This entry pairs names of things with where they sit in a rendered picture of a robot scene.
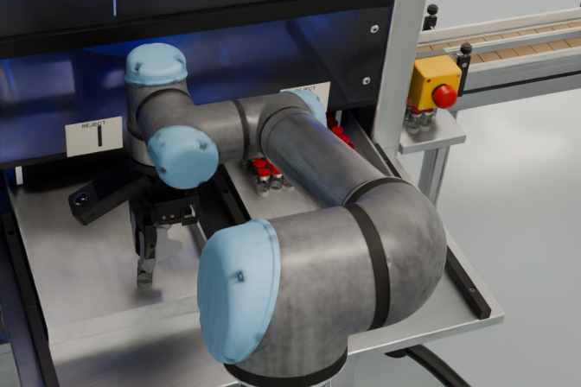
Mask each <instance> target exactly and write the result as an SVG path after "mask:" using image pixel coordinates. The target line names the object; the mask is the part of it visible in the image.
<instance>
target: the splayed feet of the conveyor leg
mask: <svg viewBox="0 0 581 387"><path fill-rule="evenodd" d="M384 354H385V355H387V356H388V357H391V358H403V357H405V356H406V355H407V356H408V357H410V358H412V359H413V360H414V361H416V362H417V363H419V364H420V365H422V366H423V367H424V368H425V369H426V370H427V371H429V372H430V373H431V374H432V375H433V376H434V377H435V378H436V379H438V380H439V381H440V382H441V383H442V384H443V385H444V386H445V387H472V386H471V385H470V384H468V383H467V382H466V381H465V380H464V379H463V378H462V377H461V376H460V375H459V374H458V373H456V372H455V371H454V370H453V369H452V368H451V367H450V366H449V365H448V364H447V363H445V362H444V361H443V360H442V359H441V358H440V357H438V355H437V354H436V353H434V352H433V351H431V350H430V349H428V348H427V347H426V346H424V345H422V344H419V345H415V346H409V347H406V348H403V349H399V350H396V351H392V352H386V353H384Z"/></svg>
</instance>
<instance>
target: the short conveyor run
mask: <svg viewBox="0 0 581 387"><path fill-rule="evenodd" d="M437 12H438V6H437V5H436V4H433V3H432V4H430V5H428V6H427V13H429V14H430V15H429V16H425V19H424V24H423V29H422V31H420V35H419V39H418V48H417V53H418V52H424V51H430V50H435V49H440V48H443V49H444V50H445V51H446V52H447V54H448V55H449V57H451V59H452V60H453V61H454V62H455V63H456V65H457V66H458V67H459V68H460V69H461V71H462V75H461V79H460V83H459V87H458V91H457V100H456V103H455V104H454V105H452V106H451V107H450V108H448V109H447V110H448V111H449V112H452V111H460V110H466V109H470V108H476V107H480V106H485V105H494V104H499V103H504V102H508V101H514V100H518V99H524V98H532V97H537V96H542V95H547V94H552V93H556V92H565V91H570V90H575V89H580V88H581V3H580V6H579V7H578V8H572V9H567V10H555V11H550V12H544V13H539V14H532V15H527V16H517V17H510V18H505V19H499V20H493V21H487V22H477V23H471V24H465V25H460V26H454V27H448V28H442V29H437V27H436V24H437V16H436V14H437Z"/></svg>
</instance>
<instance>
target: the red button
mask: <svg viewBox="0 0 581 387"><path fill-rule="evenodd" d="M432 100H433V102H434V103H435V105H436V106H437V107H438V108H440V109H448V108H450V107H451V106H452V105H454V104H455V103H456V101H457V92H456V91H455V89H454V88H453V87H452V86H449V85H446V86H441V87H439V88H438V89H437V90H436V91H435V92H434V94H433V97H432Z"/></svg>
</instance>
